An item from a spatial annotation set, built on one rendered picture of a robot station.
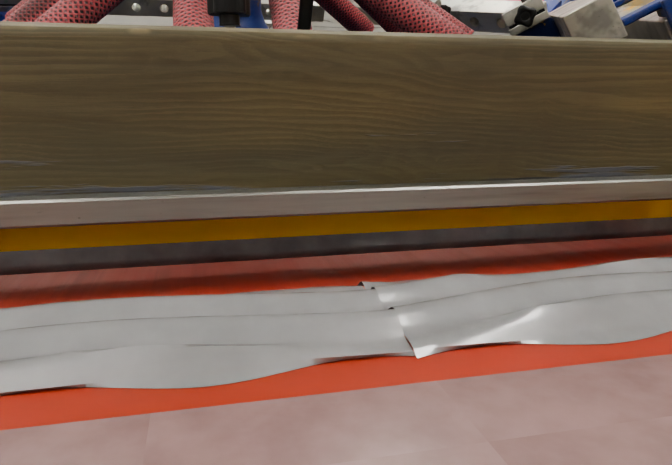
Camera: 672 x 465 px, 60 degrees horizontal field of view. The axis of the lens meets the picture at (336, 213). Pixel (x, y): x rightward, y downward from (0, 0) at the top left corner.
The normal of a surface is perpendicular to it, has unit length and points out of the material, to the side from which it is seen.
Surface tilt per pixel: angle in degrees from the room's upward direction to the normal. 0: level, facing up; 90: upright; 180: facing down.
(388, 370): 9
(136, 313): 19
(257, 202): 81
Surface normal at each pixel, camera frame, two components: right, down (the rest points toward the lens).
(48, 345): 0.14, -0.78
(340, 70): 0.22, 0.18
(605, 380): 0.00, -0.98
